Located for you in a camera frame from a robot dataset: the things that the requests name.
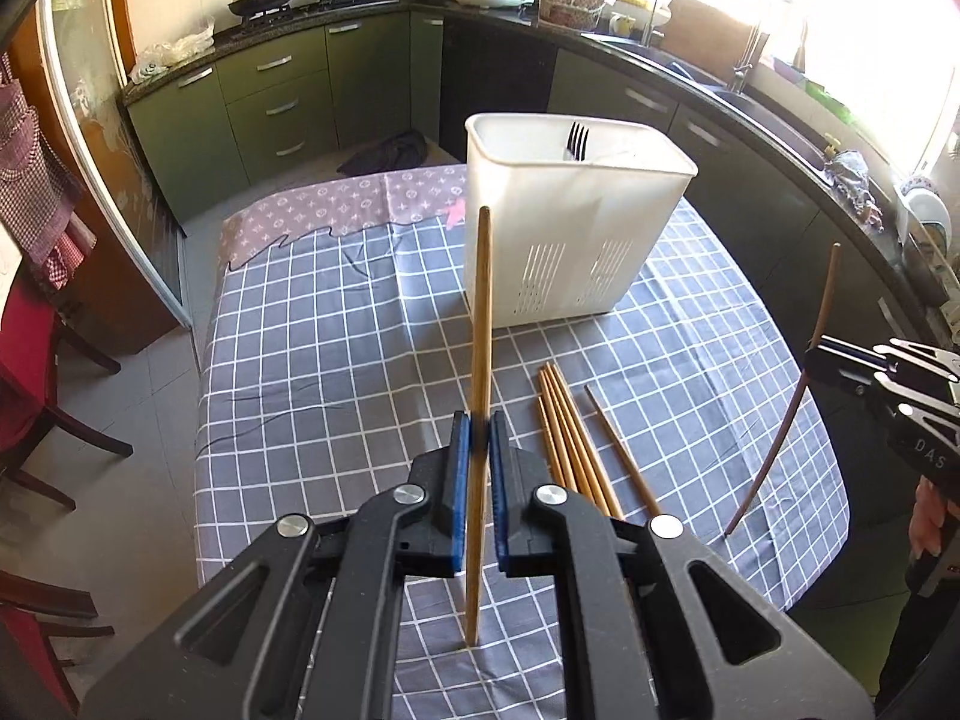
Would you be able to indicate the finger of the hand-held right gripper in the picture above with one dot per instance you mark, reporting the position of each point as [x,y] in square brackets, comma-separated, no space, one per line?
[847,350]
[836,375]

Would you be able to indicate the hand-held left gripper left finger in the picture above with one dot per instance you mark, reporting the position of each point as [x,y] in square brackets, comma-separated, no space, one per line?
[459,499]

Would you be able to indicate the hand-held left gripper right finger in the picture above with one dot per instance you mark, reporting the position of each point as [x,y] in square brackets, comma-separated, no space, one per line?
[501,517]

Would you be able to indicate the dark brown chopstick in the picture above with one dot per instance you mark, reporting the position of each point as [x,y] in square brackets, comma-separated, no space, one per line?
[827,289]

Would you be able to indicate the light wooden chopstick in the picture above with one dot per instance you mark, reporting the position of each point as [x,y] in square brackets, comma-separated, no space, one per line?
[619,446]
[585,435]
[480,315]
[559,435]
[574,435]
[551,444]

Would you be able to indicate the white plastic utensil basket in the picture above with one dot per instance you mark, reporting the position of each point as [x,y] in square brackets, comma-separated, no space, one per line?
[570,225]

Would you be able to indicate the person's right hand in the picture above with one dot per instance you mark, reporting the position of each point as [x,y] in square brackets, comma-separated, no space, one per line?
[928,525]

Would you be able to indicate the white round container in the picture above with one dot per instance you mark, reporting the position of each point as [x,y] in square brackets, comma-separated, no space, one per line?
[926,214]

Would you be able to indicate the grey checked tablecloth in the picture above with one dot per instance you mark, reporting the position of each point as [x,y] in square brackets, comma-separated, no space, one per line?
[337,390]

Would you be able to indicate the crumpled shiny bag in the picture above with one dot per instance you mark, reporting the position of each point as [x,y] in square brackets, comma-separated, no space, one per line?
[855,184]

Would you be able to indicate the person's dark clothing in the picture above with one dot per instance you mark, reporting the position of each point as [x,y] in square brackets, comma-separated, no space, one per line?
[922,652]

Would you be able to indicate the dark kitchen sink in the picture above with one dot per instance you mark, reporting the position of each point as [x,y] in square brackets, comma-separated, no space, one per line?
[757,120]

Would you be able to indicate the metal kitchen faucet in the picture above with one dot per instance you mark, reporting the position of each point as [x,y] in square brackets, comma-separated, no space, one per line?
[746,64]

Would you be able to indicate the black fork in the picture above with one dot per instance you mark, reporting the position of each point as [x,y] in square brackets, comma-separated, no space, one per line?
[577,142]

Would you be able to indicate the brown cutting board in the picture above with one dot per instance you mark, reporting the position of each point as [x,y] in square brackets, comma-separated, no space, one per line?
[709,26]

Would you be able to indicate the dark cloth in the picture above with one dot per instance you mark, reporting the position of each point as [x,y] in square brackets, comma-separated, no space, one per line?
[384,154]

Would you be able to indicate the red cushioned wooden chair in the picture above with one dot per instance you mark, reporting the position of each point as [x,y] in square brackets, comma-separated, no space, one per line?
[30,390]
[37,615]

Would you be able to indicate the green kitchen cabinets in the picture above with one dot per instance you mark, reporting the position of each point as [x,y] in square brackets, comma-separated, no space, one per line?
[285,90]

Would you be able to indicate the black kitchen countertop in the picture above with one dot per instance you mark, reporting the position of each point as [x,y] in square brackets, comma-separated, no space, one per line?
[525,19]

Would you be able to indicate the wood framed glass door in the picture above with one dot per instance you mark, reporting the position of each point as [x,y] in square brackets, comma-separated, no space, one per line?
[97,165]

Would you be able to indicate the red checked apron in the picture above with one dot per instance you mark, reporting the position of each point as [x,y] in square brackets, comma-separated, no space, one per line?
[37,180]

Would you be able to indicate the white plastic bag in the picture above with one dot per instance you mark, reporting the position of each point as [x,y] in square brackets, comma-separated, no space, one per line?
[169,52]

